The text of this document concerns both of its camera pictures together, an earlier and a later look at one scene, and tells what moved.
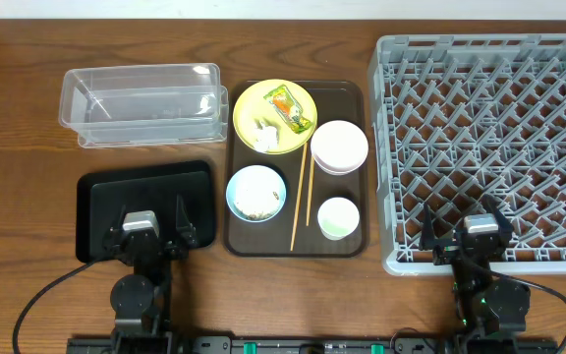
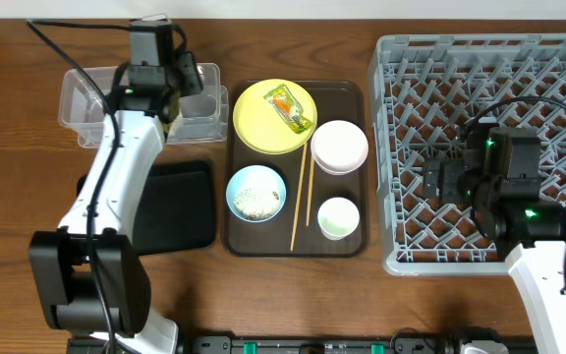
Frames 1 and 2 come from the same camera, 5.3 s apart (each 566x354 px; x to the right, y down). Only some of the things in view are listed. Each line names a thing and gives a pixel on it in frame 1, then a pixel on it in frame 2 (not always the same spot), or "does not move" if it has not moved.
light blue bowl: x=255 y=193 does not move
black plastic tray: x=155 y=189 does not move
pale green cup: x=337 y=217 does not move
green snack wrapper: x=288 y=108 does not move
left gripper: x=143 y=243 to x=150 y=75
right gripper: x=446 y=255 to x=452 y=171
